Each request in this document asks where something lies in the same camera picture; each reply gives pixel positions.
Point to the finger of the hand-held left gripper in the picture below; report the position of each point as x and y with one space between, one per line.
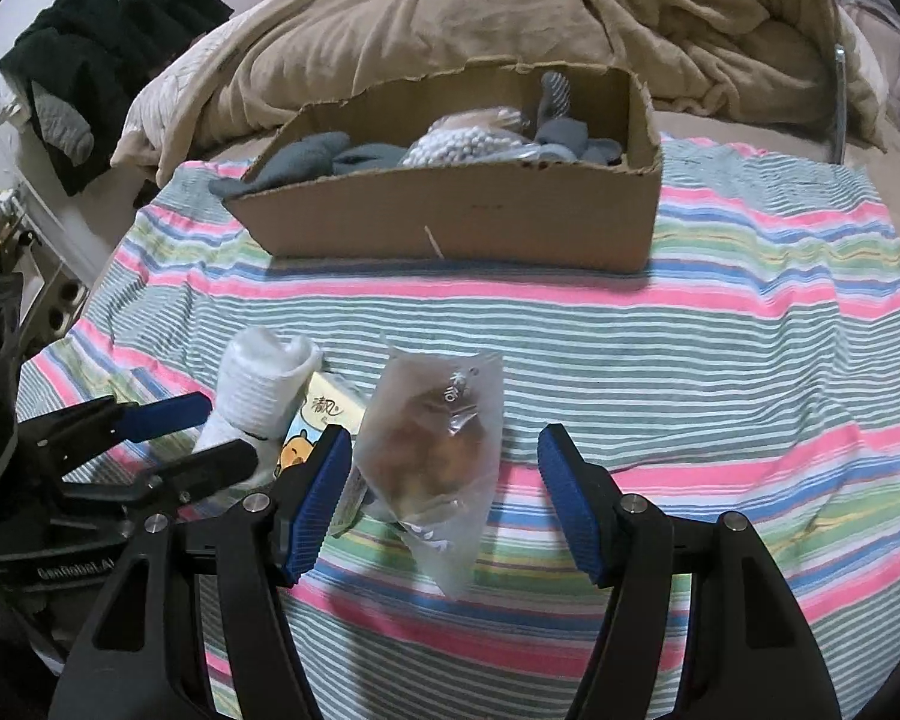
169 412
210 463

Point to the white cabinet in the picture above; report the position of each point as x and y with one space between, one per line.
52 225

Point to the yellow cartoon snack packet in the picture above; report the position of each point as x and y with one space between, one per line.
330 409

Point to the grey cloth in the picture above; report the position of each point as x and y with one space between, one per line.
60 127

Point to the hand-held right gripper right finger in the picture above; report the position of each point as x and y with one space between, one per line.
570 502

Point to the white beaded bag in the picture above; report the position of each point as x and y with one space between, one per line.
457 142

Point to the striped bedsheet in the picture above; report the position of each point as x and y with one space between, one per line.
720 360

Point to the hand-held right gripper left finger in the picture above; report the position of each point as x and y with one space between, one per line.
319 499

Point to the bread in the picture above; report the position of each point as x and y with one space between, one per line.
431 450

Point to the grey sock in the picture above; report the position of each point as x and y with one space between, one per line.
371 157
562 131
300 154

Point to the white quilt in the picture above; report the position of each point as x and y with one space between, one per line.
157 105

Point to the metal chair tube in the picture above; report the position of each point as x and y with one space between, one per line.
838 105

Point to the cardboard box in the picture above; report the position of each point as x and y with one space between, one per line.
450 217

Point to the black clothes pile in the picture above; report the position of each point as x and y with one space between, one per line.
112 22

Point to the white sock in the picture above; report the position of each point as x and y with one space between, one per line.
259 382

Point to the tan blanket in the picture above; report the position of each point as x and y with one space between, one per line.
450 7

